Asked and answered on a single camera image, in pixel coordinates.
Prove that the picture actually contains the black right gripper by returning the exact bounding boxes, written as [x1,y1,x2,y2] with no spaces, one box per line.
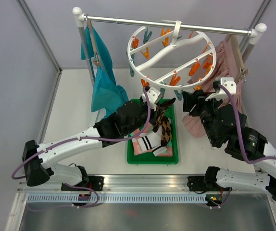
[181,89,225,145]

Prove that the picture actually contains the brown argyle sock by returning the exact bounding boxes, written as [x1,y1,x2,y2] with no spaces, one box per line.
[151,98,176,132]
[161,116,173,147]

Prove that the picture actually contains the white round clip hanger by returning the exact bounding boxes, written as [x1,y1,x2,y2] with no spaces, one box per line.
[127,21,217,90]

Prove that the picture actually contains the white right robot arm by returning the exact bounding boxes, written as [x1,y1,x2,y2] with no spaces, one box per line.
[182,90,276,201]

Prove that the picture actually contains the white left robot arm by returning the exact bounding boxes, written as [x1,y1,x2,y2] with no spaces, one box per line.
[22,99,165,191]

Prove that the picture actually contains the teal cloth on hanger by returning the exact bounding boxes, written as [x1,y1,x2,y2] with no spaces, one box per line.
[91,29,128,117]

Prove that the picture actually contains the wooden right clip hanger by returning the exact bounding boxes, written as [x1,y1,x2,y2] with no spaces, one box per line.
[224,35,248,83]

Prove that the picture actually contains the wooden clip hanger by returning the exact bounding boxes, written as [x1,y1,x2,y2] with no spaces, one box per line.
[224,35,248,83]
[87,21,102,67]

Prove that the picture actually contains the wooden left clip hanger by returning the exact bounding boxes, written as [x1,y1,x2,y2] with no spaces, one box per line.
[87,21,102,67]

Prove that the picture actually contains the green plastic tray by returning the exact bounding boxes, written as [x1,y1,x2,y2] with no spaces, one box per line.
[127,105,179,165]

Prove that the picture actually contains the white striped sock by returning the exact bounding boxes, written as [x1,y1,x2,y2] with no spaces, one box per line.
[137,132,167,156]

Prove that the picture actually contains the pink patterned sock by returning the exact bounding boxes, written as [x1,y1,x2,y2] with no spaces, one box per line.
[131,123,173,157]

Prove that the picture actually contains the pink pleated skirt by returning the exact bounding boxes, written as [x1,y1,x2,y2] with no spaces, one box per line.
[182,40,243,138]

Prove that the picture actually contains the metal clothes rack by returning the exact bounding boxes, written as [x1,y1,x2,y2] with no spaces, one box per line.
[72,6,267,114]

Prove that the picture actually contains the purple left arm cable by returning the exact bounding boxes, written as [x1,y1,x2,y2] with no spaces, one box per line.
[11,87,151,180]

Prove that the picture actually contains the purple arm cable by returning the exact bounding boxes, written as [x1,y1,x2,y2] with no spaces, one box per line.
[218,84,276,169]
[11,87,151,180]

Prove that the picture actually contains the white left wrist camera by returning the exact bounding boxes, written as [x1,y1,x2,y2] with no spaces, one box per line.
[141,86,162,111]

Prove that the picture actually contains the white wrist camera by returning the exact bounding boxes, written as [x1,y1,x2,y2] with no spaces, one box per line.
[141,86,162,111]
[205,77,237,101]

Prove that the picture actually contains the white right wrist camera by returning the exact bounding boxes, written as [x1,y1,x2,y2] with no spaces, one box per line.
[205,77,237,101]

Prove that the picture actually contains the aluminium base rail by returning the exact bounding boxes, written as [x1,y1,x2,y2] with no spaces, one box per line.
[17,175,273,193]

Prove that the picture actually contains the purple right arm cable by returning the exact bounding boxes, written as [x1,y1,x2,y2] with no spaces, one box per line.
[218,84,276,169]

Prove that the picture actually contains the white slotted cable duct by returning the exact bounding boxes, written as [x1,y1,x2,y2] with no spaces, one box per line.
[27,193,207,204]

